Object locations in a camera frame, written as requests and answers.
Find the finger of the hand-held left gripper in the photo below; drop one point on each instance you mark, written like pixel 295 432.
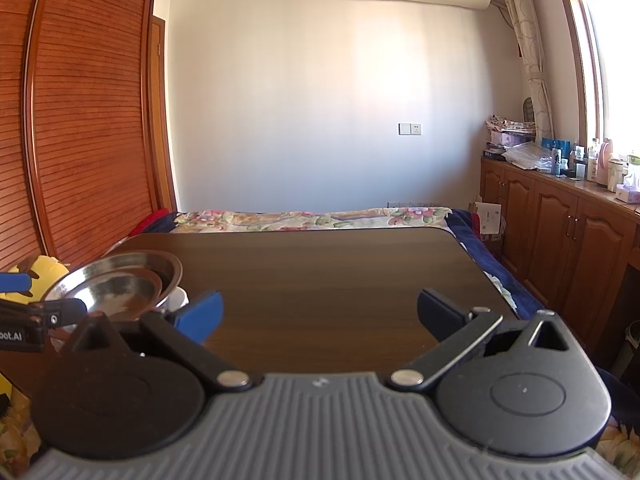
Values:
pixel 14 282
pixel 60 311

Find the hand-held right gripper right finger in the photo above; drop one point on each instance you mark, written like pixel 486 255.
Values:
pixel 440 316

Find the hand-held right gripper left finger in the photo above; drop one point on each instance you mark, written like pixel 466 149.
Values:
pixel 201 317

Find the large steel bowl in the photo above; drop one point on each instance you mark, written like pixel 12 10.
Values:
pixel 90 280

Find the medium steel bowl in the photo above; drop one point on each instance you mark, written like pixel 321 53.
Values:
pixel 132 290

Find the yellow plush toy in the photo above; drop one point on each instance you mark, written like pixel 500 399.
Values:
pixel 47 275

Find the blue and red blanket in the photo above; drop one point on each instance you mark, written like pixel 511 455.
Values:
pixel 492 265

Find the dark blue cloth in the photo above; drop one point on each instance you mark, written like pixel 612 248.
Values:
pixel 170 221

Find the red cloth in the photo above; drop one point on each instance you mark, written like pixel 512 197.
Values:
pixel 150 222

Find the white paper bag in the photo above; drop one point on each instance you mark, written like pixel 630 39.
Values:
pixel 487 217

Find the floral bedspread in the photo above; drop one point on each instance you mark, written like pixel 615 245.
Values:
pixel 300 219

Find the wooden cabinet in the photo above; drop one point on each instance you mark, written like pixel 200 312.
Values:
pixel 560 240

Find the black box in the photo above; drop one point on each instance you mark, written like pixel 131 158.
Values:
pixel 495 154

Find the clear plastic bags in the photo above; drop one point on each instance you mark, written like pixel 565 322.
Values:
pixel 527 156

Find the wooden louvered wardrobe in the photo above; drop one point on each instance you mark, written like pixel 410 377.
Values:
pixel 90 110

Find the grey trash bin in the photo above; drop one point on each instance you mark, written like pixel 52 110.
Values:
pixel 629 350

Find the drink can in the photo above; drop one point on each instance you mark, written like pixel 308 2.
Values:
pixel 556 162

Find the floral fabric pile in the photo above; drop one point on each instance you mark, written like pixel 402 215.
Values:
pixel 510 124

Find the row of blue boxes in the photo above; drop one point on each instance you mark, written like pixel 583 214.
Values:
pixel 556 144

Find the white bottle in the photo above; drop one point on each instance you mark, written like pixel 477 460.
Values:
pixel 593 162

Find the grey hand fan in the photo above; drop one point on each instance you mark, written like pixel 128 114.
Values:
pixel 529 110

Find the white jar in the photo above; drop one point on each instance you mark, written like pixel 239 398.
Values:
pixel 615 176

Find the tissue box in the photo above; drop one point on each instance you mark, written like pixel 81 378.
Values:
pixel 629 194

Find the pink container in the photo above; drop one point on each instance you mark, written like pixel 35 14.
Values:
pixel 606 160

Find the green lid bottle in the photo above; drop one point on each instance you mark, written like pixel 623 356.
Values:
pixel 634 167

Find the patterned cream curtain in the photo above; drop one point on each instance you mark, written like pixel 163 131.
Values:
pixel 532 50

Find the window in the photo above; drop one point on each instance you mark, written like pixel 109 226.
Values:
pixel 620 70

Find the white wall socket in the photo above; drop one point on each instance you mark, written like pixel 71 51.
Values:
pixel 410 129

